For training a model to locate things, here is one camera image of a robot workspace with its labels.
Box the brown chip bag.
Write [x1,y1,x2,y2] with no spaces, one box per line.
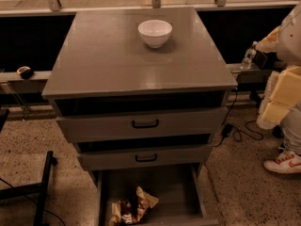
[108,186,159,226]

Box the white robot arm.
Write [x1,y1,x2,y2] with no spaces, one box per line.
[256,2,301,129]

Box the grey drawer cabinet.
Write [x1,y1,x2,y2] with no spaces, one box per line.
[42,8,236,217]

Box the grey top drawer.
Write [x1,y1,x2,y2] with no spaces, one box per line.
[56,106,227,143]

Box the grey middle drawer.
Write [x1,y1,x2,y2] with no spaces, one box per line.
[78,144,213,171]

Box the grey open bottom drawer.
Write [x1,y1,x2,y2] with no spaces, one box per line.
[95,164,218,226]

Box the white ceramic bowl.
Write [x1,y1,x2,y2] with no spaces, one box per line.
[138,20,173,48]

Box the clear water bottle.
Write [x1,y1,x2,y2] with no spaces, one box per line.
[241,41,258,70]

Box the small black box device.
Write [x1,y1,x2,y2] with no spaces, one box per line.
[254,52,268,70]

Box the black tape measure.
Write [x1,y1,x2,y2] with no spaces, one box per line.
[17,66,34,79]

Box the black metal stand left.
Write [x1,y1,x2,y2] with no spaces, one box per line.
[0,151,57,226]

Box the white and red sneaker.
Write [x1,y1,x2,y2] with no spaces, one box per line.
[263,151,301,174]

